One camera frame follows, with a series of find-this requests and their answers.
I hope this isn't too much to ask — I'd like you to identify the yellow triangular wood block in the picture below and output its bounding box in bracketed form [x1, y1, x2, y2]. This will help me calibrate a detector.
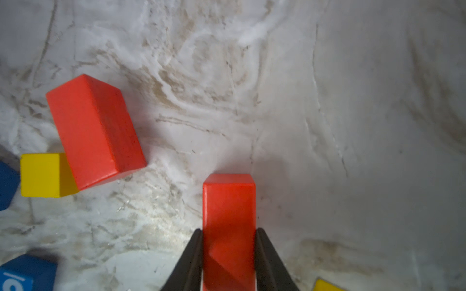
[313, 278, 345, 291]

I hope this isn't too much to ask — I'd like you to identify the blue number cube nine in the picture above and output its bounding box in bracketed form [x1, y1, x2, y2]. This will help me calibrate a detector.
[1, 254, 58, 291]

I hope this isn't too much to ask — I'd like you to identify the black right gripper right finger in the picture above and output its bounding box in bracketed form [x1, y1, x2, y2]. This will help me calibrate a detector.
[254, 228, 299, 291]

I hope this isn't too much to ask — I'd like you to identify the yellow wood cube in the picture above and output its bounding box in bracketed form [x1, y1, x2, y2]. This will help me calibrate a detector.
[20, 153, 80, 198]

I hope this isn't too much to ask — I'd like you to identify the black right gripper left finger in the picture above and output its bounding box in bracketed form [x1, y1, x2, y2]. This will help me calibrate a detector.
[161, 229, 203, 291]

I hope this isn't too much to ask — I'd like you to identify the red rectangular wood block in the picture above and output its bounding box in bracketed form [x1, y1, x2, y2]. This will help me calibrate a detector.
[203, 173, 257, 291]

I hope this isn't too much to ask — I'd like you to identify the blue number cube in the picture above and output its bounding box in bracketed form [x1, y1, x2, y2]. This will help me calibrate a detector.
[0, 161, 21, 211]

